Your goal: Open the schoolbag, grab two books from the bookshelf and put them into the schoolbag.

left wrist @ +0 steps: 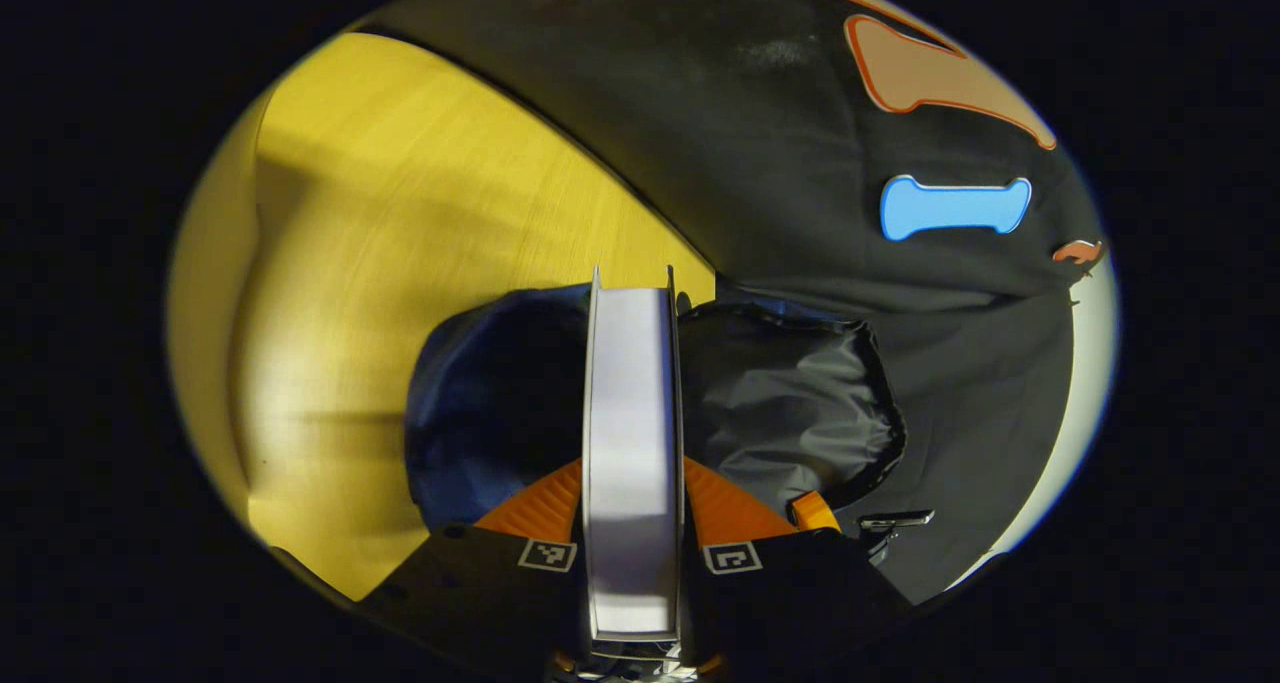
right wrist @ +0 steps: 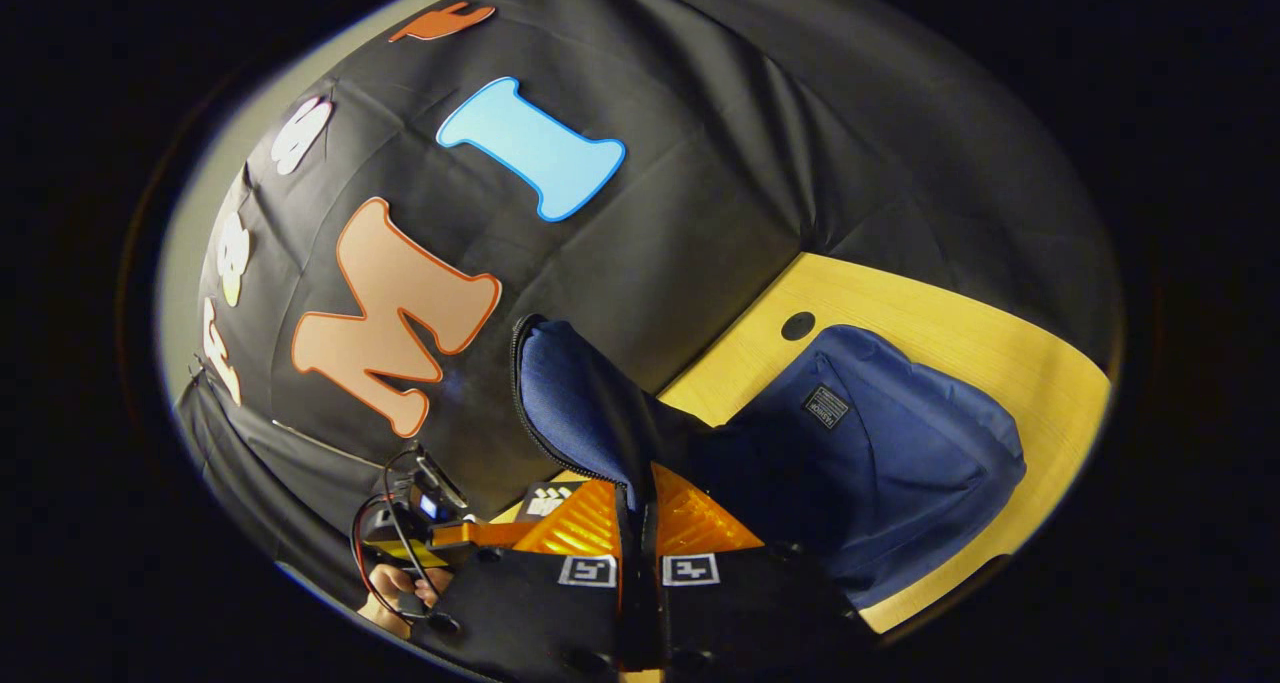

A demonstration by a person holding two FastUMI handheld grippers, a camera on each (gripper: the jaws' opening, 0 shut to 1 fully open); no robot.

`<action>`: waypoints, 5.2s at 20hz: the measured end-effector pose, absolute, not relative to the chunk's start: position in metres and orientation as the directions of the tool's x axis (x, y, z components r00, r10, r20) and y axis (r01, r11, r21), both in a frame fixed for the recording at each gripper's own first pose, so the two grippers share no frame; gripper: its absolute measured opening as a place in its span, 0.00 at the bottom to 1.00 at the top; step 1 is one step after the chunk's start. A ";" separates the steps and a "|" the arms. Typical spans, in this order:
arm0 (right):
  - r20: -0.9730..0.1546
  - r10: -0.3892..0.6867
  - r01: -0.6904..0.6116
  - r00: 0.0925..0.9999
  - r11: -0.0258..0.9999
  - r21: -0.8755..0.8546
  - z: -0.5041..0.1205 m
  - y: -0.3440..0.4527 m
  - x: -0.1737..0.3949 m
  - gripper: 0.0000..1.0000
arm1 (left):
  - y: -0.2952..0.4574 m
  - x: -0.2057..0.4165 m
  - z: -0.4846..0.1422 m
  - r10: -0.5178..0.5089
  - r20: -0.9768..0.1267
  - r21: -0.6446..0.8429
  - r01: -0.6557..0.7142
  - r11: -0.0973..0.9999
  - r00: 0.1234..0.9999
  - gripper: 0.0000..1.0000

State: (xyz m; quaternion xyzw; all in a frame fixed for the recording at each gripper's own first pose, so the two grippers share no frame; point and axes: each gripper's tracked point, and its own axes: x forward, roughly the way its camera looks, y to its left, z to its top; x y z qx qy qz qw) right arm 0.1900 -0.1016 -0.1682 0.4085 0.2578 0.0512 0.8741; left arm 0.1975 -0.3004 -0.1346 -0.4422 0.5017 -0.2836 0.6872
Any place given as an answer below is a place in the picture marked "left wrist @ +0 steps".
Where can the dark grey book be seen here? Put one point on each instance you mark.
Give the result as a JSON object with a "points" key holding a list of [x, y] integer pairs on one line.
{"points": [[632, 443]]}

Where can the blue schoolbag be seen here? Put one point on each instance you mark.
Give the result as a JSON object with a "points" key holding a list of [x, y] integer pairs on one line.
{"points": [[780, 393]]}

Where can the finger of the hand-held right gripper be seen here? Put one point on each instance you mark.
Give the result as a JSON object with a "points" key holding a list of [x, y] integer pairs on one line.
{"points": [[812, 511]]}

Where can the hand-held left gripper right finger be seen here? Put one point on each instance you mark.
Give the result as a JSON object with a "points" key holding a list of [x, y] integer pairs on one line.
{"points": [[790, 593]]}

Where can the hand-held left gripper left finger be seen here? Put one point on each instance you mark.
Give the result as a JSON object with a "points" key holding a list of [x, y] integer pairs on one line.
{"points": [[470, 593]]}

